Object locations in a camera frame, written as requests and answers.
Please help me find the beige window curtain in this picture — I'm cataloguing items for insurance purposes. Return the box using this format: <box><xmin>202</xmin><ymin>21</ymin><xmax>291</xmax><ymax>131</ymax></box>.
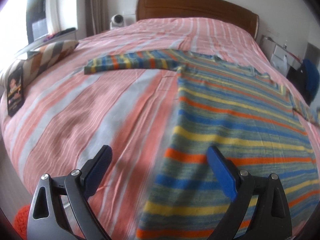
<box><xmin>85</xmin><ymin>0</ymin><xmax>108</xmax><ymax>36</ymax></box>

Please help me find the white window-side desk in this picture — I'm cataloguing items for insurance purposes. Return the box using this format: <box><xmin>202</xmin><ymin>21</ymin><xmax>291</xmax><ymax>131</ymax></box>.
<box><xmin>17</xmin><ymin>27</ymin><xmax>77</xmax><ymax>55</ymax></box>

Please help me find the orange knit object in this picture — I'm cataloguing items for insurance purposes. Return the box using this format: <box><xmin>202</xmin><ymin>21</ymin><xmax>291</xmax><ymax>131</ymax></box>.
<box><xmin>13</xmin><ymin>204</ymin><xmax>30</xmax><ymax>240</ymax></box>

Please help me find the pink striped bed sheet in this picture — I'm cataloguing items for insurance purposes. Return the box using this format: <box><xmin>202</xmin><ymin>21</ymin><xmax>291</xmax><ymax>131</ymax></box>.
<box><xmin>1</xmin><ymin>17</ymin><xmax>319</xmax><ymax>239</ymax></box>

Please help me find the blue cloth on chair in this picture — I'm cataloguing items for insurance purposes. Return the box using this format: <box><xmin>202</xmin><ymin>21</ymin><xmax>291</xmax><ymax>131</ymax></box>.
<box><xmin>303</xmin><ymin>59</ymin><xmax>319</xmax><ymax>105</ymax></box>

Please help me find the multicolour striped knit sweater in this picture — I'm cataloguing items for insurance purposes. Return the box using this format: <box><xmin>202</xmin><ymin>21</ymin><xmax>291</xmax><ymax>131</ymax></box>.
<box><xmin>84</xmin><ymin>49</ymin><xmax>319</xmax><ymax>239</ymax></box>

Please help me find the black printed card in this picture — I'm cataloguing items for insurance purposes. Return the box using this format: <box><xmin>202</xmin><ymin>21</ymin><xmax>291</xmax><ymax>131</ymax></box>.
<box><xmin>7</xmin><ymin>67</ymin><xmax>24</xmax><ymax>117</ymax></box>

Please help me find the white bedside shelf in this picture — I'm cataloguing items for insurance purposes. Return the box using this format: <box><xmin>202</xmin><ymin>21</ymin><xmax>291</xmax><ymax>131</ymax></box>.
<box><xmin>260</xmin><ymin>35</ymin><xmax>302</xmax><ymax>76</ymax></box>

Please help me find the chevron patterned pillow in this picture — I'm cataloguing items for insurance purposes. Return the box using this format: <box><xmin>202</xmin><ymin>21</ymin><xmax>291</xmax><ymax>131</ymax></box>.
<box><xmin>1</xmin><ymin>40</ymin><xmax>79</xmax><ymax>87</ymax></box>

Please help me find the brown wooden headboard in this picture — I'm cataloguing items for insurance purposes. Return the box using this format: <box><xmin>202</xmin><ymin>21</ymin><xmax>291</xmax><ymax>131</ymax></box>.
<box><xmin>136</xmin><ymin>0</ymin><xmax>259</xmax><ymax>38</ymax></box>

